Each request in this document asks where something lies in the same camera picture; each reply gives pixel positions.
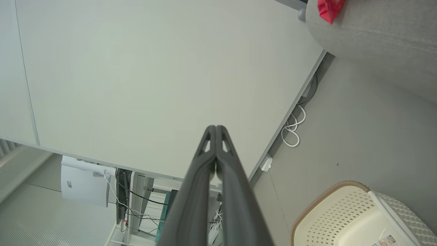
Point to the grey partition foot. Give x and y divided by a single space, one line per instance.
301 15

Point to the teal panel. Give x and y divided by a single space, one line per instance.
162 218

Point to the red white garment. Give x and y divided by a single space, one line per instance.
328 9

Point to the cream perforated laundry basket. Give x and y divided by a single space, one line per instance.
344 218

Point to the white box appliance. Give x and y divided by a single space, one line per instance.
83 184

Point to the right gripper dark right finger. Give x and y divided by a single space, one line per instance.
239 205

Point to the black flat device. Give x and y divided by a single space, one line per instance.
123 196

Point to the grey fabric sofa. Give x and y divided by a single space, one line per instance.
385 41

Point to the white desk frame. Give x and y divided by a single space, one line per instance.
143 191

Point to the paper sticker in basket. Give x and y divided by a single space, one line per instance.
387 241

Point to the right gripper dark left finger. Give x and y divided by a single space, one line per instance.
191 198

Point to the large white partition panel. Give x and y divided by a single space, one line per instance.
153 78

